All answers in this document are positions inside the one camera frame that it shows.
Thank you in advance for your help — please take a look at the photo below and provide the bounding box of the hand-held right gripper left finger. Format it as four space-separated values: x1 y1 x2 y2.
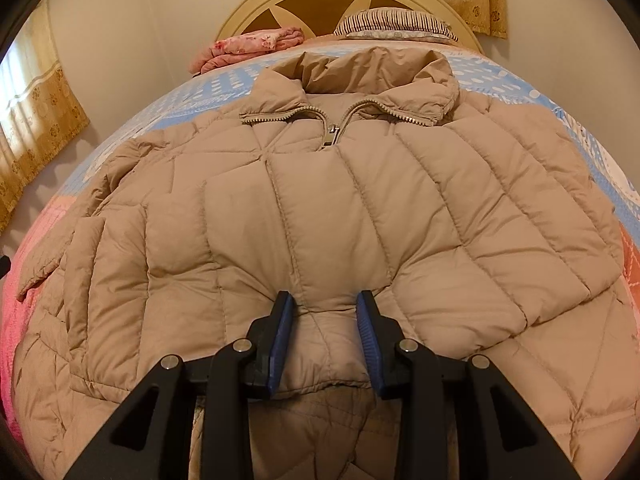
62 291 296 480

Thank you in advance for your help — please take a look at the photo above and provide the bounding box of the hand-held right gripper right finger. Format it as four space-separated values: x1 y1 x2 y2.
354 289 584 480

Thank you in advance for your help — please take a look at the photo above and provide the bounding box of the beige quilted puffer jacket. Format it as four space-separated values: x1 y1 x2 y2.
12 46 640 480

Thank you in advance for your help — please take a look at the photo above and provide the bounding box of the blue pink patterned bedspread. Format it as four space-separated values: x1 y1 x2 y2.
0 40 640 426

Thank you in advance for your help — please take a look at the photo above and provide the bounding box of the pink floral folded blanket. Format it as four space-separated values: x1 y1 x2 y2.
189 26 306 75

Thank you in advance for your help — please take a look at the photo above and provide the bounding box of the grey patterned pillow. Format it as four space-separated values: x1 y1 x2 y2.
344 28 459 44

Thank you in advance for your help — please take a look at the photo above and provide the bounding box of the striped pillow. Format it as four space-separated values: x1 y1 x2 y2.
334 8 452 37

